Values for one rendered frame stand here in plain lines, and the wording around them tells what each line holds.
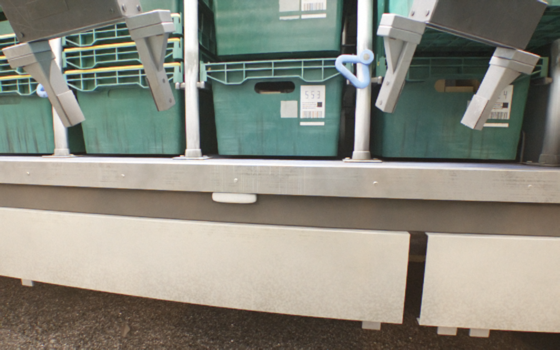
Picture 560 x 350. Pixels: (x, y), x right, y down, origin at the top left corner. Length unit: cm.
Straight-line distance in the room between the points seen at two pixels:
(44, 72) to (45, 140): 75
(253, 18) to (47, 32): 54
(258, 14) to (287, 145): 35
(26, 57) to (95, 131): 60
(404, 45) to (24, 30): 41
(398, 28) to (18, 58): 43
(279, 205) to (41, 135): 85
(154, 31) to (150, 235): 51
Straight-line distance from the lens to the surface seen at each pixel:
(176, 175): 66
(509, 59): 43
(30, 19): 41
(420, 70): 79
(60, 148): 107
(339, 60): 71
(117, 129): 96
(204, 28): 107
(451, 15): 36
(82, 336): 131
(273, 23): 81
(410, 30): 35
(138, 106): 91
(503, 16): 40
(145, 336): 121
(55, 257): 96
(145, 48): 35
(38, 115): 118
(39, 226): 97
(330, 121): 74
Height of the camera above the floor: 69
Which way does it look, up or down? 7 degrees down
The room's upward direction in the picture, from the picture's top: straight up
